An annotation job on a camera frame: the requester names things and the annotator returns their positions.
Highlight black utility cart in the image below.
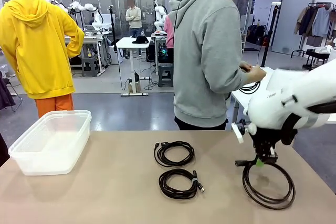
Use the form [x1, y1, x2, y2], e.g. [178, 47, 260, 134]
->
[290, 48, 331, 71]

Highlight person's right hand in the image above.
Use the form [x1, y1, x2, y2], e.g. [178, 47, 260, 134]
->
[250, 66, 267, 82]

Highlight white equipment workbench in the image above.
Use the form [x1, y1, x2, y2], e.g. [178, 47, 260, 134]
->
[68, 30, 109, 76]

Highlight person's right forearm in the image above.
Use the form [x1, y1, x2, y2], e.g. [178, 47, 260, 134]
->
[209, 68, 253, 94]

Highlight dark hanging garment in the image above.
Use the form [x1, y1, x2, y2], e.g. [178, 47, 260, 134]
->
[0, 71, 24, 112]

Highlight black USB cable coil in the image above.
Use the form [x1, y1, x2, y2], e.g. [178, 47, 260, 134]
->
[154, 141, 196, 168]
[158, 168, 206, 200]

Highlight orange trousers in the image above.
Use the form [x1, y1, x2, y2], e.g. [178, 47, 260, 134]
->
[35, 93, 75, 119]

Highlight standing person in beige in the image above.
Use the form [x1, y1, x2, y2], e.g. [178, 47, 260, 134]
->
[125, 0, 143, 38]

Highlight grey step stool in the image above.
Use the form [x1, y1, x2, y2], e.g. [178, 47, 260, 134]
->
[81, 57, 101, 77]

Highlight translucent plastic storage container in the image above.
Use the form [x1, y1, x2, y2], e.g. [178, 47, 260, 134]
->
[8, 109, 92, 176]

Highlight thick black power cable coil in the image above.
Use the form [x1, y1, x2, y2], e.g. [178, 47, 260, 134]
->
[234, 158, 297, 211]

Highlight clothes rack with garments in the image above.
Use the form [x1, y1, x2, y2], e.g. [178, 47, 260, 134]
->
[293, 2, 336, 48]

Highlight black cap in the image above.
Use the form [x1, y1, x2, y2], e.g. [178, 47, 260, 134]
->
[132, 35, 150, 45]

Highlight thin black cable coil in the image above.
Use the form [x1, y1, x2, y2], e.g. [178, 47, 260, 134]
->
[238, 65, 262, 94]

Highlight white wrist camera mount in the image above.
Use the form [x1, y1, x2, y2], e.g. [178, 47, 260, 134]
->
[231, 119, 257, 145]

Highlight yellow hoodie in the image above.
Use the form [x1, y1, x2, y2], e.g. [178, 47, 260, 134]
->
[0, 0, 86, 100]

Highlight grey plastic stool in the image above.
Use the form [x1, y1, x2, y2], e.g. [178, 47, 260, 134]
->
[158, 62, 174, 88]

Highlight black tripod with white top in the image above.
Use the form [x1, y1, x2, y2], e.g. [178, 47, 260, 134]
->
[261, 2, 282, 68]

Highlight pink garment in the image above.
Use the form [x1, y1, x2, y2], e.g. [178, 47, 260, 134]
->
[163, 15, 176, 49]

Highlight black bags pile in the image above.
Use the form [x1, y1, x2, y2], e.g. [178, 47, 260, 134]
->
[246, 24, 269, 46]

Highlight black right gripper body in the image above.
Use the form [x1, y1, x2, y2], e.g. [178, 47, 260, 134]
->
[248, 126, 283, 163]

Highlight white standing desk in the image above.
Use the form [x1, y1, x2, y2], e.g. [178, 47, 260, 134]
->
[115, 36, 152, 97]

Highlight person in grey hoodie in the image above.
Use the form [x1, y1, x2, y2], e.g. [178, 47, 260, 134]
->
[167, 0, 263, 131]

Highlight slim black tripod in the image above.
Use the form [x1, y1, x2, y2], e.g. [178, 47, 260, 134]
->
[108, 5, 118, 52]

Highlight person's left hand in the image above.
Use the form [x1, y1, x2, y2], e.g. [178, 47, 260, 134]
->
[239, 61, 254, 74]

